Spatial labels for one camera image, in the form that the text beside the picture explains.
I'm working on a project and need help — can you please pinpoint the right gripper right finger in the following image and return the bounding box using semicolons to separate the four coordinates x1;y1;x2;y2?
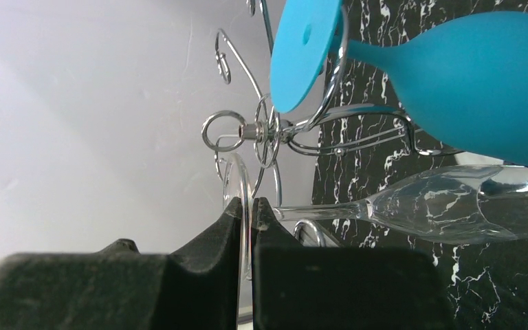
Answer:
252;198;456;329

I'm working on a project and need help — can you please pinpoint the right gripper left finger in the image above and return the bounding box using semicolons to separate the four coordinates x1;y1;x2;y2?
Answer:
0;197;243;329

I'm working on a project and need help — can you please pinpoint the clear champagne flute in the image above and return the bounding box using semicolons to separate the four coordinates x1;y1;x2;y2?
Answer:
218;151;528;320

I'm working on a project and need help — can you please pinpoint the blue plastic wine glass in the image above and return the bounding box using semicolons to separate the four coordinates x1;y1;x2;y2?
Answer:
269;1;528;166

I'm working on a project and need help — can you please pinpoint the chrome wine glass rack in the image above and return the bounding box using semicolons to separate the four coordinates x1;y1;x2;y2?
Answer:
200;0;504;249

